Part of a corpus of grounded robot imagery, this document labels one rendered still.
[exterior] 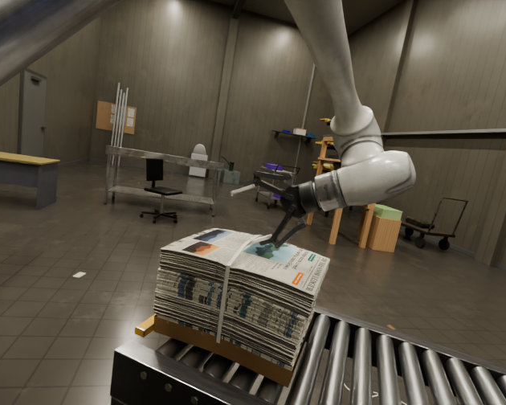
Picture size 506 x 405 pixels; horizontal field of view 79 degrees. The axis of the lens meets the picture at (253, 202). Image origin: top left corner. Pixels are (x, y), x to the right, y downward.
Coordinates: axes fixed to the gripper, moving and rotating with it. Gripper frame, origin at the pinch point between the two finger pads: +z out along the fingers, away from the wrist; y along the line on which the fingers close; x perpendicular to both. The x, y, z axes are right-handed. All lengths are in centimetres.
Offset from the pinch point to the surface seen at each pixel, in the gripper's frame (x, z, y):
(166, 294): -13.4, 19.9, 13.1
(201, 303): -13.1, 10.9, 16.9
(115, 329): 75, 145, 50
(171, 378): -23.2, 16.3, 28.3
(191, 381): -21.9, 12.5, 30.1
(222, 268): -12.8, 3.2, 10.0
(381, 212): 478, -33, 66
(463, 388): 13, -39, 58
